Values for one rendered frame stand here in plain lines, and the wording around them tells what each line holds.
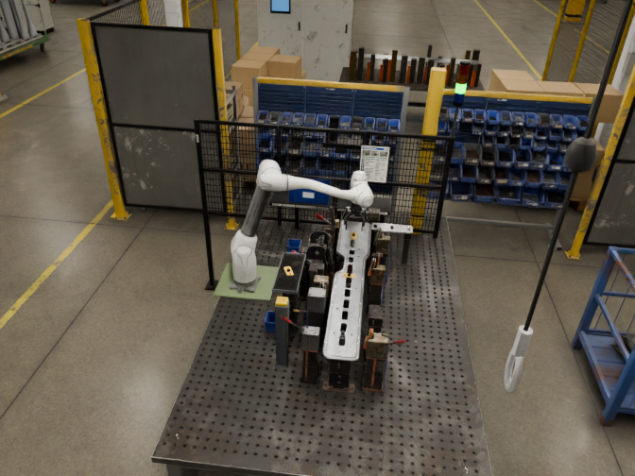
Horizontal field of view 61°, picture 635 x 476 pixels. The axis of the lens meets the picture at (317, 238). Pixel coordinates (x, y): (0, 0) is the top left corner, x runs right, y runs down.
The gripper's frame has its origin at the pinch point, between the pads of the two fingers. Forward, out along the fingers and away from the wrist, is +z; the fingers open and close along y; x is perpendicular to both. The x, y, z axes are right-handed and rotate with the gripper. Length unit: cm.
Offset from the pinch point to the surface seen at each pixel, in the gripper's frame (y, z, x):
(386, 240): 22.1, 3.0, -8.0
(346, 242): -4.2, 7.3, -8.8
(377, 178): 14, -11, 55
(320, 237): -19.8, -9.9, -33.1
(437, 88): 47, -82, 58
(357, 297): 7, 7, -67
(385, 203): 21.1, 3.8, 44.9
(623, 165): 234, 2, 157
